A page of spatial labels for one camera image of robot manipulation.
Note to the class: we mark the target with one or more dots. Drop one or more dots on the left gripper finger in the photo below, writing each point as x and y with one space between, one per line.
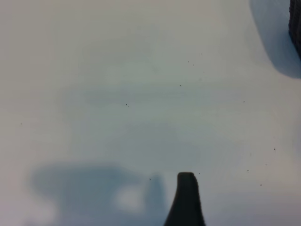
187 202

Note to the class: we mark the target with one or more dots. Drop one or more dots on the dark brown wicker basket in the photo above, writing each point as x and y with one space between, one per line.
296 23

